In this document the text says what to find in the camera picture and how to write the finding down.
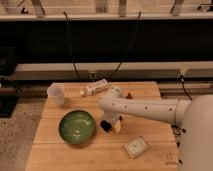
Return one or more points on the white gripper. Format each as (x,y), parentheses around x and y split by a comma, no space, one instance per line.
(114,119)

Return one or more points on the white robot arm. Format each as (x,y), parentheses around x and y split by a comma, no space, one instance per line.
(194,118)

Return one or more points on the brown sausage toy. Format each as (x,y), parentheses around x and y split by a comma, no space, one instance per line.
(129,96)

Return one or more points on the green bowl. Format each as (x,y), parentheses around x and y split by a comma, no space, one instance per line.
(77,127)

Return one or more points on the white tube bottle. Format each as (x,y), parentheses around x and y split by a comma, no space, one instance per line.
(94,88)

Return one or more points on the black box at left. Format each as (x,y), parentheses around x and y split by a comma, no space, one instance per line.
(8,63)

